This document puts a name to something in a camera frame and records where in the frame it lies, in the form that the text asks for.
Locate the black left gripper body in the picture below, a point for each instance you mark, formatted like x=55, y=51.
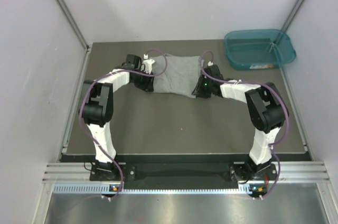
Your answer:
x=143, y=82

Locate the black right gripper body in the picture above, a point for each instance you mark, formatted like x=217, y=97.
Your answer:
x=204, y=89

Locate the grey adidas t-shirt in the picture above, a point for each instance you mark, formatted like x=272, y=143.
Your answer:
x=176, y=75

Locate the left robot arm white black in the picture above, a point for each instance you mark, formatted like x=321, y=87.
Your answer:
x=96, y=108

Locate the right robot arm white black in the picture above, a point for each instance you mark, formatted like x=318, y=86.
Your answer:
x=266, y=114

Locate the teal plastic bin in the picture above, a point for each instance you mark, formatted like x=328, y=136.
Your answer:
x=258, y=49

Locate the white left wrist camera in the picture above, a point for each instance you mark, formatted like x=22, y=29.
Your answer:
x=147, y=64

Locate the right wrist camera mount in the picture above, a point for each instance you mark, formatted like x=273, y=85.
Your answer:
x=213, y=71

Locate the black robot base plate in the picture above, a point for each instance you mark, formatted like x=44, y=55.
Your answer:
x=185, y=171

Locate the left aluminium frame post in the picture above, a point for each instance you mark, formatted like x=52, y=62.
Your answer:
x=71, y=21

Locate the aluminium frame post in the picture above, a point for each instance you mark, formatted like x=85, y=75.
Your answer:
x=301, y=0
x=71, y=21

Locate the aluminium front rail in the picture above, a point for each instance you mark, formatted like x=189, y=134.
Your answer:
x=291, y=172

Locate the right aluminium frame post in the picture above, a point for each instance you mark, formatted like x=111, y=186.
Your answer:
x=301, y=0

